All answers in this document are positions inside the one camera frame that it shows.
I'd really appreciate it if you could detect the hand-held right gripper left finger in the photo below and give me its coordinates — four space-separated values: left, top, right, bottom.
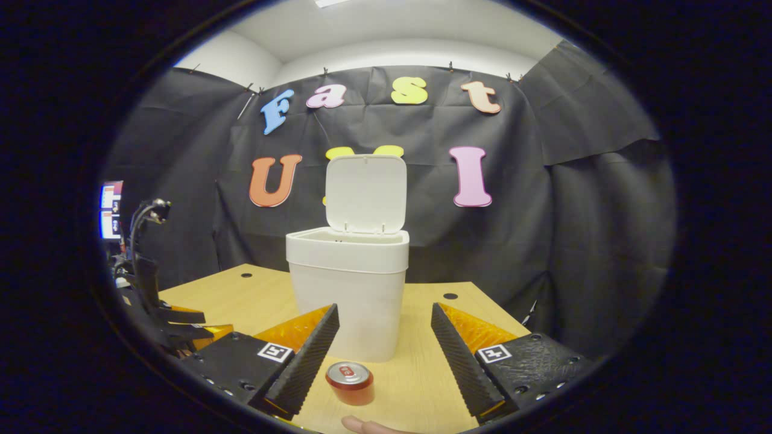
180 303 340 421

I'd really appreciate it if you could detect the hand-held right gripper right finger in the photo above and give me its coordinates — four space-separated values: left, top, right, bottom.
430 301 595 424

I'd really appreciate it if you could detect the wooden desktop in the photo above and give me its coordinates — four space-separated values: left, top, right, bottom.
158 263 531 434

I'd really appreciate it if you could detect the white desktop garbage bin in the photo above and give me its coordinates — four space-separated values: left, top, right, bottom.
286 154 410 363

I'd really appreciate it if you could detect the red pop can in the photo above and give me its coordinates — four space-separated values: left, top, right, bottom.
325 362 375 406

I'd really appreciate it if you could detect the computer monitor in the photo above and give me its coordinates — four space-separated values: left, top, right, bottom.
100 181 124 241

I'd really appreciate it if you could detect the black backdrop cloth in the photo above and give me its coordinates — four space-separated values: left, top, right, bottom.
103 39 679 362

